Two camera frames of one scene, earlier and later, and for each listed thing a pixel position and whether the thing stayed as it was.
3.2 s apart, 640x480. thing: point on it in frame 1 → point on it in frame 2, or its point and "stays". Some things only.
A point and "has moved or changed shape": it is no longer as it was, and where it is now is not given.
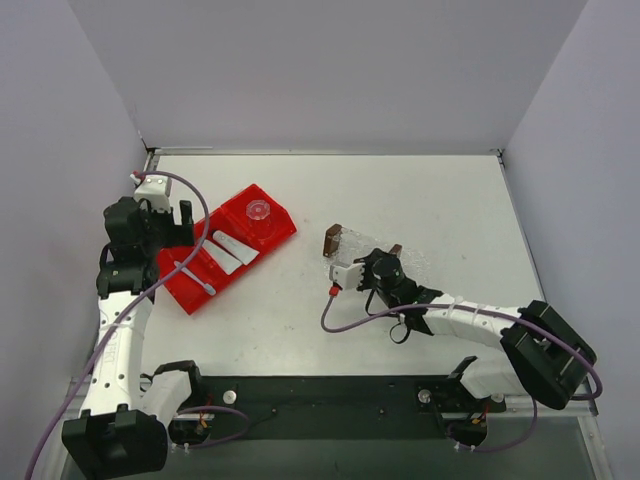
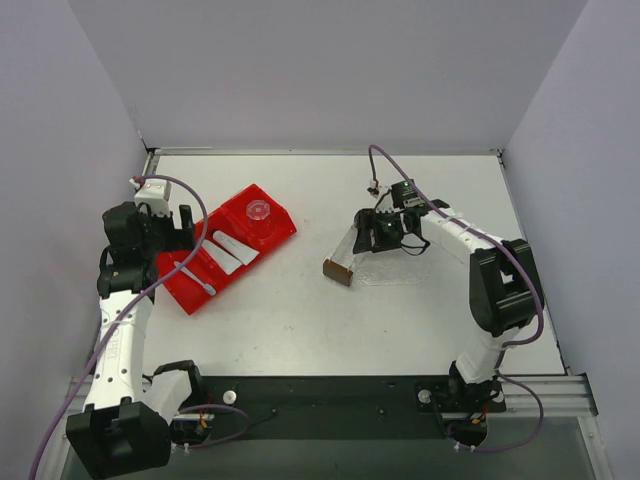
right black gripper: (368, 260) → (364, 232)
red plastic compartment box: (244, 230) stays
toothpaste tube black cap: (240, 250) stays
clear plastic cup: (258, 216) stays
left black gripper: (163, 220) stays
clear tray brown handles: (342, 245) has moved or changed shape
